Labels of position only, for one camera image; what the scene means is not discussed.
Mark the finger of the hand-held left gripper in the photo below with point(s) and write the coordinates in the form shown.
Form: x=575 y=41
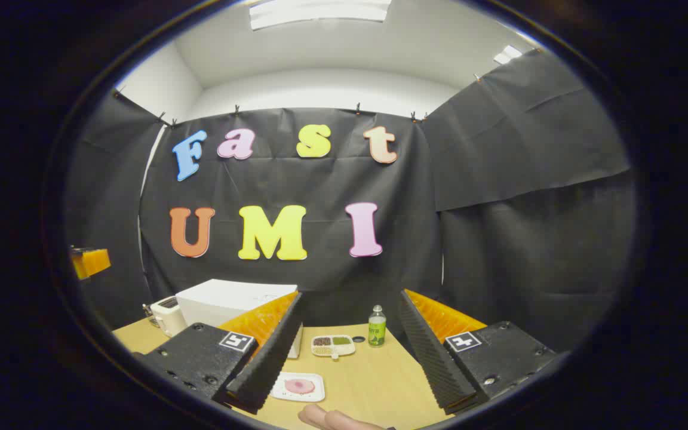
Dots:
x=90 y=263

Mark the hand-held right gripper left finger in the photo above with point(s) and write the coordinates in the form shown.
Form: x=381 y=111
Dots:
x=263 y=364

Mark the white divided dish of beans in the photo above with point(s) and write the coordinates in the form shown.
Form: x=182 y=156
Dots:
x=333 y=346

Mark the green drink bottle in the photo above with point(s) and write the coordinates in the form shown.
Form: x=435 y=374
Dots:
x=377 y=331

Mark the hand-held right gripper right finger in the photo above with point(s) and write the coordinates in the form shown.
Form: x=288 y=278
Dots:
x=433 y=358

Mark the large ceiling light panel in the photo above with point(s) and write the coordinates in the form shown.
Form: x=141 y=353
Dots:
x=320 y=12

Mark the white toaster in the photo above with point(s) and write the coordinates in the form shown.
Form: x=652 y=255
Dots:
x=169 y=316

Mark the pink ham slice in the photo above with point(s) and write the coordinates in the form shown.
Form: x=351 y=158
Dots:
x=300 y=386

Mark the white microwave oven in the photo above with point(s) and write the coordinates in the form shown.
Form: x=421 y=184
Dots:
x=224 y=298

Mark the white square plate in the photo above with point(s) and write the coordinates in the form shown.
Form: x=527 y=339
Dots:
x=314 y=394

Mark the small ceiling light panel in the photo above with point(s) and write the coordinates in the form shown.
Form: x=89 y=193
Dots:
x=507 y=54

